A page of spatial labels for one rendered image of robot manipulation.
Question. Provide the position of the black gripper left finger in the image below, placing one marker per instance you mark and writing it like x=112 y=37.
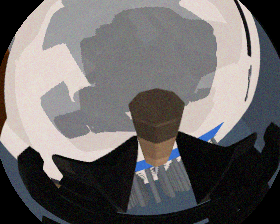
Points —
x=112 y=174

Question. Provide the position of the blue flat strip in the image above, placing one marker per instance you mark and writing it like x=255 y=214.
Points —
x=141 y=165

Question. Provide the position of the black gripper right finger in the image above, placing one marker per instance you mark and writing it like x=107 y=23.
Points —
x=207 y=163

